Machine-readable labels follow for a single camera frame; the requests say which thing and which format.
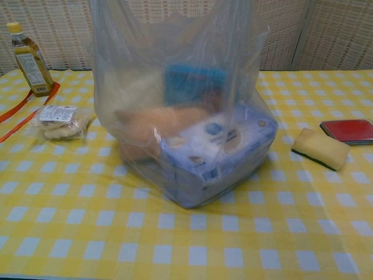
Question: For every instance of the transparent plastic bag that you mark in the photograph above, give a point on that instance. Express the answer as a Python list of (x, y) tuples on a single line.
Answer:
[(131, 73)]

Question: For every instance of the orange-brown bread loaf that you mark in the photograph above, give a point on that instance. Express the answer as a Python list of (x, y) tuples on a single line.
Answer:
[(163, 122)]

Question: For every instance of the blue white tissue pack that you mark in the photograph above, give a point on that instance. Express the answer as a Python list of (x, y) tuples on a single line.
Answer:
[(233, 151)]

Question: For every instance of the blue box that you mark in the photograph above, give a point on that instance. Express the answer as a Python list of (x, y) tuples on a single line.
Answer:
[(189, 84)]

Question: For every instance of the clear wrapped snack pack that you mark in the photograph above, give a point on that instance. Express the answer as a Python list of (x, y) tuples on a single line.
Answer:
[(58, 122)]

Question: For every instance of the yellow sponge with dark base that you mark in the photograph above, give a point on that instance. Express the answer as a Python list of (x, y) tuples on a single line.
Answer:
[(320, 148)]

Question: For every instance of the yellow white checked tablecloth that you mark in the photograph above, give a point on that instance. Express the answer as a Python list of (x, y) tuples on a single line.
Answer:
[(87, 233)]

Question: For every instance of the red flat case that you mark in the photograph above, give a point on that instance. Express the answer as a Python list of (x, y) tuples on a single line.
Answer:
[(349, 129)]

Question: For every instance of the oil bottle with yellow cap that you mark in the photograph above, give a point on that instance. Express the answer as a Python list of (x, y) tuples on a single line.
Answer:
[(30, 64)]

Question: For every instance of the beige woven folding screen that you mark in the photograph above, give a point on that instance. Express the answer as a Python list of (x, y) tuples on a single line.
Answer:
[(335, 35)]

